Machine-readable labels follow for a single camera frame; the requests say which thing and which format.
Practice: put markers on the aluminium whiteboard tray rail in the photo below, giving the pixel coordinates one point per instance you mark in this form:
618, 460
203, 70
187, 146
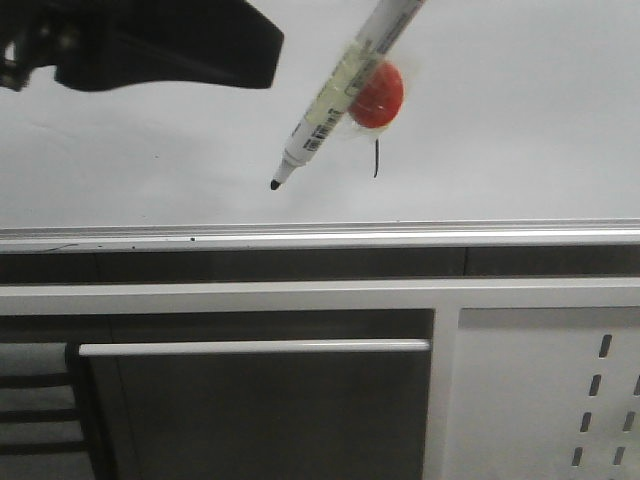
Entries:
337, 235

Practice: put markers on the white metal table frame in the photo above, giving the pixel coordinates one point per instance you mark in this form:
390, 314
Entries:
445, 300

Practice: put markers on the white perforated metal panel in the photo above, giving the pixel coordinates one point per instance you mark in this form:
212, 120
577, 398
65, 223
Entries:
545, 394

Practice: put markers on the red round magnet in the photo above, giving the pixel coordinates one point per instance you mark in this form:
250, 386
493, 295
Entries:
380, 101

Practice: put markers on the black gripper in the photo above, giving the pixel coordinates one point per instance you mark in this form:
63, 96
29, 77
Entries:
105, 45

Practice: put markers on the white whiteboard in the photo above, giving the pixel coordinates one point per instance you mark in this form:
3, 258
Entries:
515, 110

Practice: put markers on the grey panel with white rail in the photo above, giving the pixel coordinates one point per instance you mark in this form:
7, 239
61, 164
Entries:
300, 409

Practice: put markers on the white black dry-erase marker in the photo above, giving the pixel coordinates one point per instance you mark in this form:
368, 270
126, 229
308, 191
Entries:
365, 53

